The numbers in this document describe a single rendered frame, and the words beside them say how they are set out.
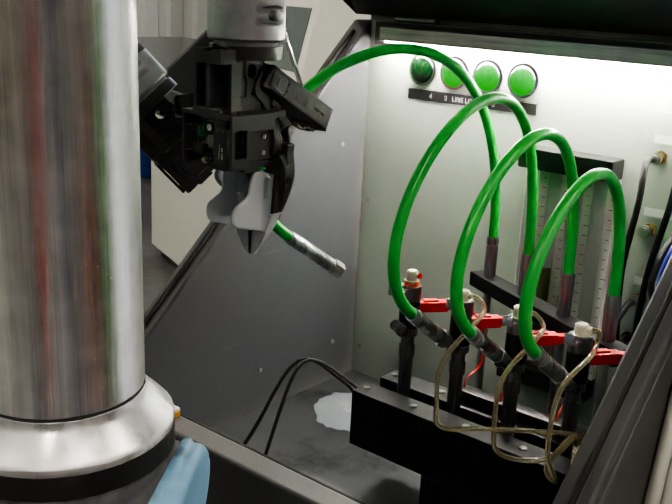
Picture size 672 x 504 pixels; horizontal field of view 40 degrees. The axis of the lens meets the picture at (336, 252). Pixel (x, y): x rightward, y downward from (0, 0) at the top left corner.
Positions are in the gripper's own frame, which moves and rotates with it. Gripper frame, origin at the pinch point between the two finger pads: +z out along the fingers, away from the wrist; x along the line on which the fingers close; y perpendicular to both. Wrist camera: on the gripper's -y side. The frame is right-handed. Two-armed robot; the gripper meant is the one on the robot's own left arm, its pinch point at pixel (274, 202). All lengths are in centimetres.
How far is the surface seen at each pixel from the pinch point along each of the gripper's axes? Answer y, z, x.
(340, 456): 17.2, 35.9, -15.9
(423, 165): -12.5, 6.2, 18.0
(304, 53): -89, 1, -274
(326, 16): -106, -4, -271
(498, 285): -15.9, 32.1, -7.0
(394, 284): -1.1, 13.5, 17.4
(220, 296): 12.8, 7.4, -23.1
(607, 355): -13.0, 37.1, 20.1
